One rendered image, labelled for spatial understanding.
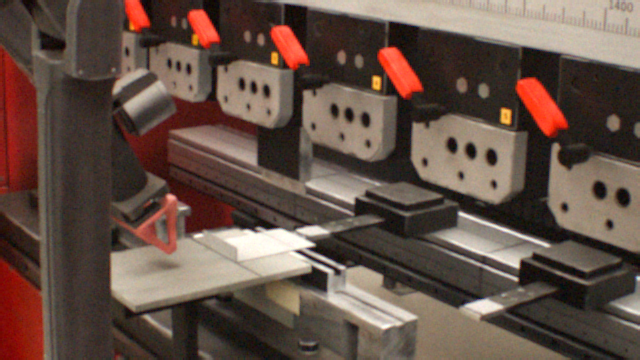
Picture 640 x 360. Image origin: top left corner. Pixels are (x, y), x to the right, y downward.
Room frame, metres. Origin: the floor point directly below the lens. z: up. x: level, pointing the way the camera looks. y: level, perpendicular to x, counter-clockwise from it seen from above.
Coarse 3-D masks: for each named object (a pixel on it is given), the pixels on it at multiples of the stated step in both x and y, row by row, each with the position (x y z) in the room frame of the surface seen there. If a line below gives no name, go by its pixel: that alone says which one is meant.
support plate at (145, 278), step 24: (192, 240) 1.39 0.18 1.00; (120, 264) 1.28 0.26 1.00; (144, 264) 1.29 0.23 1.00; (168, 264) 1.29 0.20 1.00; (192, 264) 1.29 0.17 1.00; (216, 264) 1.30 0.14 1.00; (240, 264) 1.30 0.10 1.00; (264, 264) 1.30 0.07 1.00; (288, 264) 1.31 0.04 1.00; (120, 288) 1.20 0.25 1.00; (144, 288) 1.20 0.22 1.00; (168, 288) 1.20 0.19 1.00; (192, 288) 1.21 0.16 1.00; (216, 288) 1.22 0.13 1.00
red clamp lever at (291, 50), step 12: (276, 36) 1.27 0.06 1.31; (288, 36) 1.26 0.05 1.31; (288, 48) 1.25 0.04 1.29; (300, 48) 1.26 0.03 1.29; (288, 60) 1.24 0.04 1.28; (300, 60) 1.24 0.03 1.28; (300, 72) 1.23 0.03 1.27; (300, 84) 1.22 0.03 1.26; (312, 84) 1.22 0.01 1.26; (324, 84) 1.23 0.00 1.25
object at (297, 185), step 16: (272, 128) 1.39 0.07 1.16; (288, 128) 1.36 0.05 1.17; (304, 128) 1.35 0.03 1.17; (272, 144) 1.39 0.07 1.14; (288, 144) 1.36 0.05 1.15; (304, 144) 1.35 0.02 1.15; (272, 160) 1.39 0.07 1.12; (288, 160) 1.36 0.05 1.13; (304, 160) 1.35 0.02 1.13; (272, 176) 1.41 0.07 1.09; (288, 176) 1.36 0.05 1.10; (304, 176) 1.35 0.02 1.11; (304, 192) 1.35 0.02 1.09
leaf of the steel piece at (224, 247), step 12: (204, 240) 1.37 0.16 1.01; (216, 240) 1.34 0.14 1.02; (228, 240) 1.39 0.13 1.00; (240, 240) 1.39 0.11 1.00; (252, 240) 1.39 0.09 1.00; (264, 240) 1.39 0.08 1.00; (276, 240) 1.40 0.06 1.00; (228, 252) 1.32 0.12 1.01; (240, 252) 1.34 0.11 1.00; (252, 252) 1.34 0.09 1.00; (264, 252) 1.34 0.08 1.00; (276, 252) 1.35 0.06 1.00
